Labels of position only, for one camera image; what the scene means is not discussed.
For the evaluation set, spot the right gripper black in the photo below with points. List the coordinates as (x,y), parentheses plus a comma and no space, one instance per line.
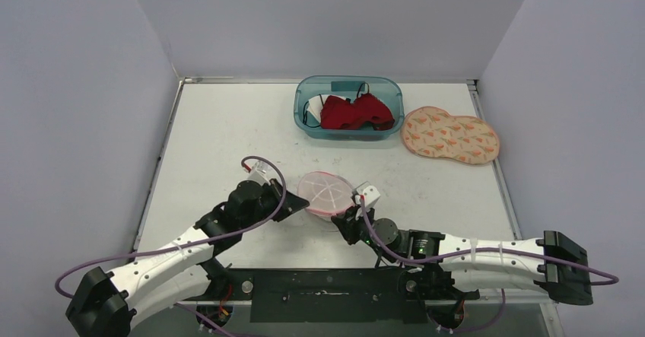
(345,222)

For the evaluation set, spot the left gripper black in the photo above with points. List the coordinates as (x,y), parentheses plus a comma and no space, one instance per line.
(293,203)

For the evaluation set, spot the pink round mesh laundry bag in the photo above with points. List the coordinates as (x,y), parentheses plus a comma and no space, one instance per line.
(328,194)

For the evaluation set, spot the red bra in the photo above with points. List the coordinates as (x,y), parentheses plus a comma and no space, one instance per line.
(339,113)

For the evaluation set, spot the floral mesh laundry bag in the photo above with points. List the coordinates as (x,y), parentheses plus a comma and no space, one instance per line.
(434,133)

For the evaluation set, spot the teal plastic bin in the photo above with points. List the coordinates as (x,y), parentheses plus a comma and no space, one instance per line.
(311,93)

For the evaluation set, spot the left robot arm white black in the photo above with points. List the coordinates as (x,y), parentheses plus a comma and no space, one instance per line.
(112,303)

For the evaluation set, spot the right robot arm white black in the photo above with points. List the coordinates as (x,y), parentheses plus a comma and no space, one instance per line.
(446,267)

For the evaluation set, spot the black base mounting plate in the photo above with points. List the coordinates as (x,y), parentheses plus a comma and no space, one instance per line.
(335,295)

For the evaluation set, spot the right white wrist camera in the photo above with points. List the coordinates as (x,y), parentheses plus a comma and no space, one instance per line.
(366,194)

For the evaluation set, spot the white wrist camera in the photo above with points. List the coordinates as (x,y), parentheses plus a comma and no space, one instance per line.
(261,173)
(366,194)

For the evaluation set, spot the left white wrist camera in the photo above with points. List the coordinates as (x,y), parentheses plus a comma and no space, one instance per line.
(261,173)

